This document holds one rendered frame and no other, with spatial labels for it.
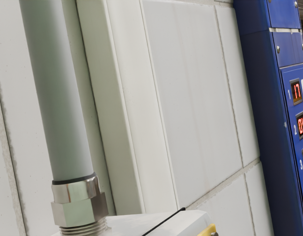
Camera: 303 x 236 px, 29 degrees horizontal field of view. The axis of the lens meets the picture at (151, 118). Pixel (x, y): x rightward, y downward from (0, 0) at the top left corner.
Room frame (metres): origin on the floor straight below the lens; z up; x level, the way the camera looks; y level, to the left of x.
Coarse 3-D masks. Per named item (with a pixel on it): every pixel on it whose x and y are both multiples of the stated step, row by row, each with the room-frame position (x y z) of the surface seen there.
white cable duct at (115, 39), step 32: (96, 0) 0.31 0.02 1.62; (128, 0) 0.33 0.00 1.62; (96, 32) 0.31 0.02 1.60; (128, 32) 0.33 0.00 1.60; (96, 64) 0.31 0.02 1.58; (128, 64) 0.32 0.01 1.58; (96, 96) 0.31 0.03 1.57; (128, 96) 0.32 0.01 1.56; (128, 128) 0.31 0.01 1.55; (160, 128) 0.34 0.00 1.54; (128, 160) 0.31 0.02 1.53; (160, 160) 0.34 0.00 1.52; (128, 192) 0.31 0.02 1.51; (160, 192) 0.33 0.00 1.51
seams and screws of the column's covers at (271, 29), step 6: (270, 0) 0.58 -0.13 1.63; (270, 24) 0.57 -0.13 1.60; (300, 24) 0.70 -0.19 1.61; (270, 30) 0.57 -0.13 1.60; (276, 30) 0.59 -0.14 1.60; (282, 30) 0.61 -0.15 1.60; (288, 30) 0.64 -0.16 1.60; (294, 30) 0.66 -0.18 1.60; (300, 30) 0.69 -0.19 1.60; (276, 48) 0.57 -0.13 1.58; (294, 162) 0.57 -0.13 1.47; (300, 198) 0.57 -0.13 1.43
